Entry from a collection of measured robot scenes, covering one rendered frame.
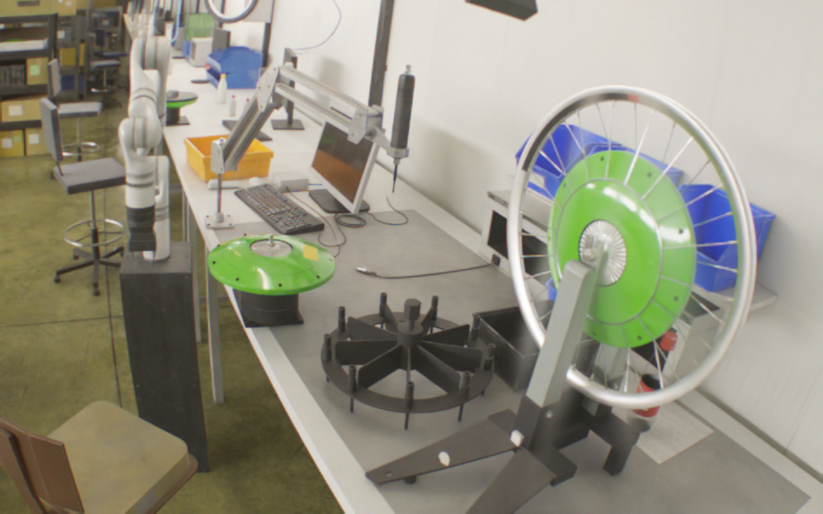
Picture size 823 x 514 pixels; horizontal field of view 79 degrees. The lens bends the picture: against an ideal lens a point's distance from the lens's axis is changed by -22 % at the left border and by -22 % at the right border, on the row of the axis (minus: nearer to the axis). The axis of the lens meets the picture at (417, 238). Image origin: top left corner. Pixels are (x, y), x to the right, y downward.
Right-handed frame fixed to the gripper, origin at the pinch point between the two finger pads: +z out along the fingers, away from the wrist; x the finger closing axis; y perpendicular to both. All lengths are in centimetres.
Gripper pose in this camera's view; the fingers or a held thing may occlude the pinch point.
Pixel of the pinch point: (144, 267)
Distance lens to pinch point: 157.6
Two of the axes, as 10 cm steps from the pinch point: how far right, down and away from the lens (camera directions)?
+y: 3.2, 3.9, -8.6
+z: -1.2, 9.2, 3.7
